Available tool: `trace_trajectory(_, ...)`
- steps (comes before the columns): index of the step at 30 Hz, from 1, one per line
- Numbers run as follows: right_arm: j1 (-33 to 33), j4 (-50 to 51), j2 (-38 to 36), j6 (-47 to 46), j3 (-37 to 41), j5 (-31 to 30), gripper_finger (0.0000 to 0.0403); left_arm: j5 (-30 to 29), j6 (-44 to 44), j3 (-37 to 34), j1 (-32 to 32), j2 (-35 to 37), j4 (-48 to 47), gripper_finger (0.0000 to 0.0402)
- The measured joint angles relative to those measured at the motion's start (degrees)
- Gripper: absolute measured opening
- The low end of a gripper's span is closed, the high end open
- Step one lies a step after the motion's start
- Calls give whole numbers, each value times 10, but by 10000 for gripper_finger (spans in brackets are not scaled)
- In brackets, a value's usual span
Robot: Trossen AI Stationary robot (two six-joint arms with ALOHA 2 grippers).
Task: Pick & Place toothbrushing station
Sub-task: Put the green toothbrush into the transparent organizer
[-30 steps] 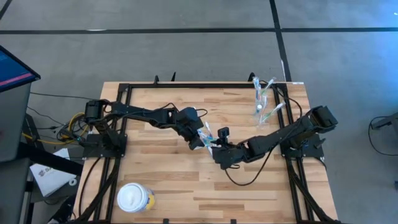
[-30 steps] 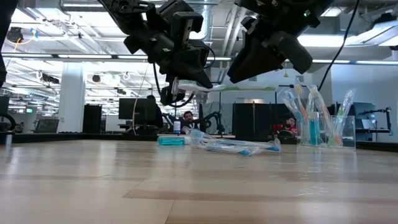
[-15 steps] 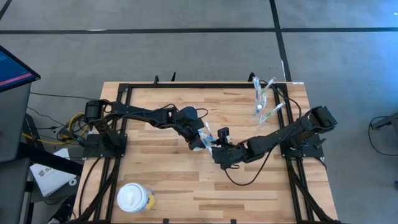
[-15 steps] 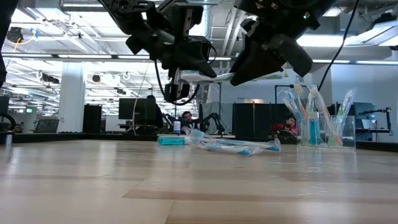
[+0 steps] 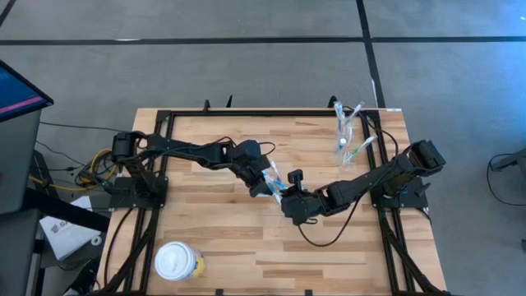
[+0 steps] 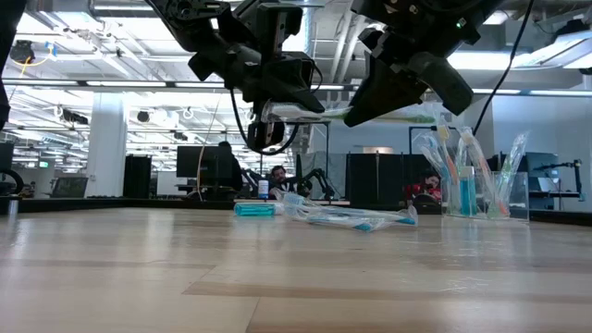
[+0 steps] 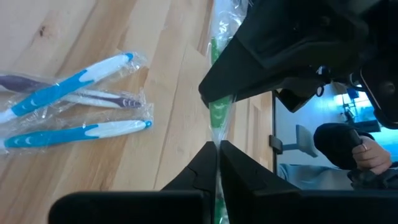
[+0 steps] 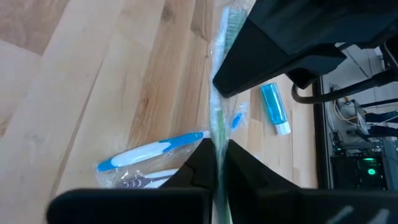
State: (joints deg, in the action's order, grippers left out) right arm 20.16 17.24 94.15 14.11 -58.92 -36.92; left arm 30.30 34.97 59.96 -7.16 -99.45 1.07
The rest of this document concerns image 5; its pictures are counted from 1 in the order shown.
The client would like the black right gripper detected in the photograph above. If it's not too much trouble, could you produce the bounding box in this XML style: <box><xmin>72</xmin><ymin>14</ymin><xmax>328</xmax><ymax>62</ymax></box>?
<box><xmin>283</xmin><ymin>169</ymin><xmax>330</xmax><ymax>225</ymax></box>

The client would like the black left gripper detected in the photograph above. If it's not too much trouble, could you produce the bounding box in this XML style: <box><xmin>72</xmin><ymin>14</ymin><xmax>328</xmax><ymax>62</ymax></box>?
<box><xmin>229</xmin><ymin>139</ymin><xmax>275</xmax><ymax>198</ymax></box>

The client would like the green white toothbrush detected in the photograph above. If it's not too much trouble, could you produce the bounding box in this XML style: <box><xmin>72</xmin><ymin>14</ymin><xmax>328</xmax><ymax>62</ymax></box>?
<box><xmin>348</xmin><ymin>135</ymin><xmax>378</xmax><ymax>164</ymax></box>

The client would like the clear acrylic organizer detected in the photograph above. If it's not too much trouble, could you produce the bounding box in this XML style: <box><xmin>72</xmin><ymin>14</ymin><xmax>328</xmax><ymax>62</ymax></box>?
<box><xmin>335</xmin><ymin>123</ymin><xmax>358</xmax><ymax>168</ymax></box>

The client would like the yellow white wipes canister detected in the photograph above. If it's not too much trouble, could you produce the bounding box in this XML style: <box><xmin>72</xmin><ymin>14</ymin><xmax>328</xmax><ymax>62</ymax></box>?
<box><xmin>154</xmin><ymin>241</ymin><xmax>205</xmax><ymax>283</ymax></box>

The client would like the black desk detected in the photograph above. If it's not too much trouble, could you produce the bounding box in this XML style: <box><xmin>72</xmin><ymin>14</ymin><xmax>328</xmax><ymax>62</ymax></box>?
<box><xmin>0</xmin><ymin>187</ymin><xmax>111</xmax><ymax>296</ymax></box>

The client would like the white printed box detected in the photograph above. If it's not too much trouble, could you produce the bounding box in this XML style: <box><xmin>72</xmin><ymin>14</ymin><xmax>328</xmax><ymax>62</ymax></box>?
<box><xmin>39</xmin><ymin>196</ymin><xmax>104</xmax><ymax>261</ymax></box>

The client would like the grey desk leg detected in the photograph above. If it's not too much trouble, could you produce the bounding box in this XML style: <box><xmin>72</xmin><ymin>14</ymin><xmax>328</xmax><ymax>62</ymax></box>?
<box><xmin>490</xmin><ymin>146</ymin><xmax>526</xmax><ymax>173</ymax></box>

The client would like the grey monitor stand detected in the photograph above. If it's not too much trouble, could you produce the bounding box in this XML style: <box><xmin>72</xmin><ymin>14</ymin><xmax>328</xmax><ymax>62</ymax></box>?
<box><xmin>0</xmin><ymin>109</ymin><xmax>43</xmax><ymax>215</ymax></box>

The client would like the large blue screen monitor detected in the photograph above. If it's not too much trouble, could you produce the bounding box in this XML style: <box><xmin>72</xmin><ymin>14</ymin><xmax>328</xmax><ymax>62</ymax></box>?
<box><xmin>0</xmin><ymin>60</ymin><xmax>55</xmax><ymax>123</ymax></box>

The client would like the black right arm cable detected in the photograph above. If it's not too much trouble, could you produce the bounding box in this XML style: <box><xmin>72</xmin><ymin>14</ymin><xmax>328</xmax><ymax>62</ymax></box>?
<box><xmin>296</xmin><ymin>117</ymin><xmax>400</xmax><ymax>248</ymax></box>

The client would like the black floor cable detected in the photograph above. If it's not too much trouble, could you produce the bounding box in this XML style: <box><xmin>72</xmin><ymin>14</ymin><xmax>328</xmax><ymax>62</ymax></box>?
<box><xmin>486</xmin><ymin>152</ymin><xmax>526</xmax><ymax>207</ymax></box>

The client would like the yellow floor cable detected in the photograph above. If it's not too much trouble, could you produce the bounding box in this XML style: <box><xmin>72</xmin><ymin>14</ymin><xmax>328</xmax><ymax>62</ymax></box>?
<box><xmin>27</xmin><ymin>147</ymin><xmax>118</xmax><ymax>193</ymax></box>

